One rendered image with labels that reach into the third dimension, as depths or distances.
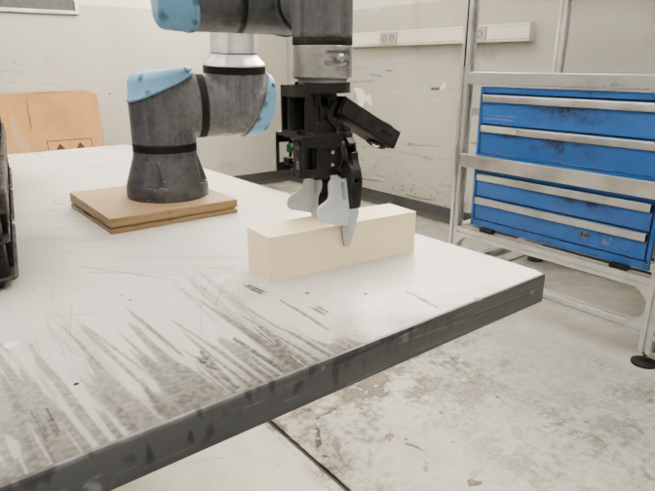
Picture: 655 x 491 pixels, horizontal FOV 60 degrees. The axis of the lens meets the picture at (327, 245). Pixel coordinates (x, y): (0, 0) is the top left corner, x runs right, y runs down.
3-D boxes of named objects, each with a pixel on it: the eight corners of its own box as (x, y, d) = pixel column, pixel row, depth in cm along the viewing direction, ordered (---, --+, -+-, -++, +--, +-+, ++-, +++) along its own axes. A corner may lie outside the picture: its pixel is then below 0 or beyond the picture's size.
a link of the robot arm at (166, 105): (127, 138, 107) (119, 64, 103) (197, 135, 113) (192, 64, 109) (134, 148, 97) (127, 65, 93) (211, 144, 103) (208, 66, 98)
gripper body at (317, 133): (275, 175, 75) (272, 81, 72) (328, 169, 80) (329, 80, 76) (304, 185, 69) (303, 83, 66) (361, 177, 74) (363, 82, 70)
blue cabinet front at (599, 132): (472, 223, 238) (482, 86, 221) (649, 270, 184) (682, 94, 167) (467, 224, 237) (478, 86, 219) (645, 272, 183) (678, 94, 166)
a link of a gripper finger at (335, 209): (315, 252, 73) (304, 181, 73) (353, 245, 76) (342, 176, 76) (327, 251, 71) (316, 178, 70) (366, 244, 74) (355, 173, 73)
